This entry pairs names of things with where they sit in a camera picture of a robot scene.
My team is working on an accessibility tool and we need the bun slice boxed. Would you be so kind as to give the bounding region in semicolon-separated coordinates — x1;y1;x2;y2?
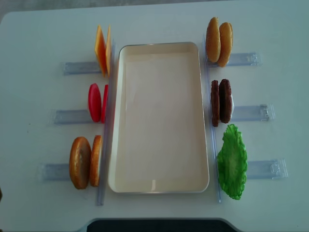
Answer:
69;136;91;189
89;135;103;187

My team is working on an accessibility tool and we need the inner red tomato slice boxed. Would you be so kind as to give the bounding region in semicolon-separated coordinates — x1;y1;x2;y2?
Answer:
101;85;109;124

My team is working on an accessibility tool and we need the red tomato slice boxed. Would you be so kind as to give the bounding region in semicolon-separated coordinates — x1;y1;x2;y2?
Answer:
88;83;101;123
101;85;109;124

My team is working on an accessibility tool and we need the outer red tomato slice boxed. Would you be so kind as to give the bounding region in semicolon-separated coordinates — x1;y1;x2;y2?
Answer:
88;83;101;123

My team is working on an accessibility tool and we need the inner brown meat patty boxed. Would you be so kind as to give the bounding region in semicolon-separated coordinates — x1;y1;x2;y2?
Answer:
211;80;220;127

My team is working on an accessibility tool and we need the brown meat patty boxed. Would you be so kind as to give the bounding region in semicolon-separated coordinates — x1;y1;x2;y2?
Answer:
219;79;233;123
211;80;220;127

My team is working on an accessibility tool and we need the outer brown meat patty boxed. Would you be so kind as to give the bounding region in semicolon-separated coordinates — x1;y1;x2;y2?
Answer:
219;79;233;123

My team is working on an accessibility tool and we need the inner orange cheese slice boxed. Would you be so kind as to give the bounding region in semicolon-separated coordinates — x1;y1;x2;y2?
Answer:
105;25;112;77

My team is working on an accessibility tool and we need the orange cheese slice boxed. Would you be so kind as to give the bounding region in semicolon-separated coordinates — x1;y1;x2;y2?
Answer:
105;25;112;77
94;25;107;77

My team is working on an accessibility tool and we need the outer orange cheese slice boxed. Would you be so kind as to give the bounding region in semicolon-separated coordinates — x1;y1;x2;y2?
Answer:
94;25;107;77

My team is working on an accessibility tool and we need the green lettuce leaf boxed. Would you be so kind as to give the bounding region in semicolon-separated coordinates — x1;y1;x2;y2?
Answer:
217;124;248;200

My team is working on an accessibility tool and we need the clear tomato holder track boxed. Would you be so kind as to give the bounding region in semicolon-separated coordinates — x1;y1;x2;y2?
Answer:
49;110;94;125

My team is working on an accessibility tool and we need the clear cheese holder track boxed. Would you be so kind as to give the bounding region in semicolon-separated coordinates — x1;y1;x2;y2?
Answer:
61;61;102;75

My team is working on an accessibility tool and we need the clear lettuce holder track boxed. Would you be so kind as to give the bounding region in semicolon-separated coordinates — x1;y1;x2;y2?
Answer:
246;159;288;179

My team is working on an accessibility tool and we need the cream rectangular tray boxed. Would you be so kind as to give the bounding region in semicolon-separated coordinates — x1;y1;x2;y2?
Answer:
108;42;210;193

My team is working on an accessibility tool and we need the inner top bun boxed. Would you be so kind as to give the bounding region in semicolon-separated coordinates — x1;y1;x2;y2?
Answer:
206;17;221;63

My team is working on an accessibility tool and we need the outer top bun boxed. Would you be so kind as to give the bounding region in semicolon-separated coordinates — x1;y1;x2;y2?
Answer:
217;22;233;67

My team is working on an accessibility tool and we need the clear patty holder track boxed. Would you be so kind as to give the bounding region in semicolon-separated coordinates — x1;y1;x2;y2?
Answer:
230;104;276;122

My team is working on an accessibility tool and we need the clear top bun holder track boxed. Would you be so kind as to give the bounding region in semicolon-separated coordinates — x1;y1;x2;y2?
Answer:
207;51;263;68

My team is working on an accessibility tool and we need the clear bun holder track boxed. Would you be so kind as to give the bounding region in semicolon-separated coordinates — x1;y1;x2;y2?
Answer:
207;51;263;68
36;163;70;182

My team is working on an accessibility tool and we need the clear bottom bun holder track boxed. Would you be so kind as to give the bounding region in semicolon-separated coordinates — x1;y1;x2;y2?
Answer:
36;163;70;182

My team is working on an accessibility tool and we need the clear left long rail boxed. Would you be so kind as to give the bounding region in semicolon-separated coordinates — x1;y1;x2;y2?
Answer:
96;39;116;206

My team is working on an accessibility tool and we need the clear long rail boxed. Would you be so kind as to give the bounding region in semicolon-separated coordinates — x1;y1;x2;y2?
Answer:
96;39;116;206
203;33;222;204

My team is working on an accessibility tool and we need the clear right long rail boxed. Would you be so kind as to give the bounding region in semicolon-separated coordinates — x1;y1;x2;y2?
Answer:
203;33;222;204

